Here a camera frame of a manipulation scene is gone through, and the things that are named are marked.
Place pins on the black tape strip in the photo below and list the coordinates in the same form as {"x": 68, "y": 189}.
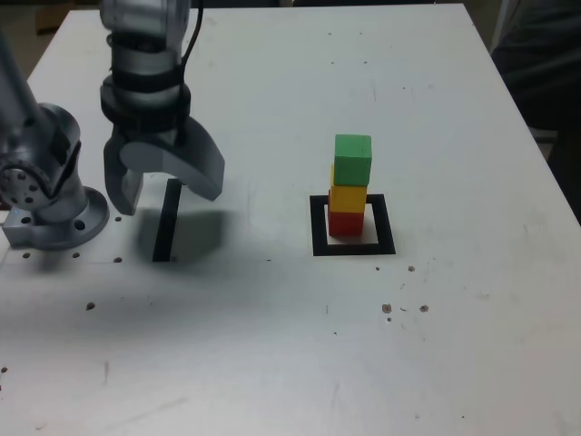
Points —
{"x": 164, "y": 227}

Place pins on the green cube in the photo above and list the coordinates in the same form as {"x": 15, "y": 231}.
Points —
{"x": 353, "y": 163}

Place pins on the black tape square outline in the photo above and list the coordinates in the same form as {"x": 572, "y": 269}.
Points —
{"x": 386, "y": 236}

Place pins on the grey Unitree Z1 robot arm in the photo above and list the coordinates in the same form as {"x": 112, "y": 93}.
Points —
{"x": 45, "y": 145}

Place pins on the yellow cube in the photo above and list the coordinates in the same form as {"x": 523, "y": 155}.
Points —
{"x": 347, "y": 200}

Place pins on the red cube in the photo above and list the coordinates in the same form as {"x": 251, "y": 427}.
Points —
{"x": 345, "y": 224}

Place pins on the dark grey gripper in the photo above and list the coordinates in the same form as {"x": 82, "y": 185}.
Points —
{"x": 154, "y": 136}

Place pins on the person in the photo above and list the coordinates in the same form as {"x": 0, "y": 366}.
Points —
{"x": 535, "y": 54}

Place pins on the brown cardboard box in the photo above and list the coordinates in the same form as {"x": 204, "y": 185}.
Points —
{"x": 47, "y": 20}

